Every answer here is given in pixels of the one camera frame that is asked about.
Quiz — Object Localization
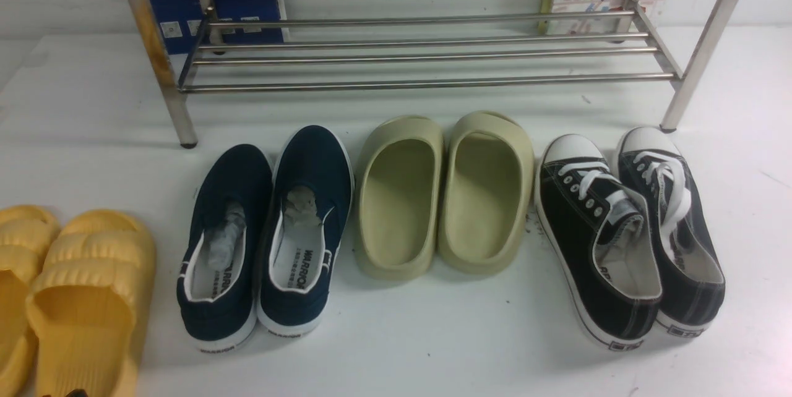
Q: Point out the navy canvas shoe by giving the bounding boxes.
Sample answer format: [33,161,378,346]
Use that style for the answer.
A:
[176,144,273,354]
[256,126,355,338]

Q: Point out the black canvas sneaker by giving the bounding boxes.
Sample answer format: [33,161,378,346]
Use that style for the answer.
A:
[534,134,664,352]
[612,127,725,339]

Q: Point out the stainless steel shoe rack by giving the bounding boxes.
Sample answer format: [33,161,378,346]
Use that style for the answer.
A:
[128,0,739,149]

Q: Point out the left olive foam slide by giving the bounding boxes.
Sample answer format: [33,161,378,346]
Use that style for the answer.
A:
[355,115,445,281]

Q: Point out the olive foam slide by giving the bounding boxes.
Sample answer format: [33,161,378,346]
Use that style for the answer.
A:
[439,111,535,275]
[355,115,445,281]

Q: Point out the right olive foam slide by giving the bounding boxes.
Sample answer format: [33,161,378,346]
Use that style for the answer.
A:
[439,111,535,275]

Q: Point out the right yellow ridged slipper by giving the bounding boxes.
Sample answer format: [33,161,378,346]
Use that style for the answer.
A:
[25,209,157,396]

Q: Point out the yellow ridged slipper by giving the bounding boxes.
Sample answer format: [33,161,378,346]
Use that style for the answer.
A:
[1,205,59,396]
[25,209,157,396]

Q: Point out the left yellow ridged slipper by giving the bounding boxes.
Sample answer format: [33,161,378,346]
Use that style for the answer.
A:
[1,205,59,396]

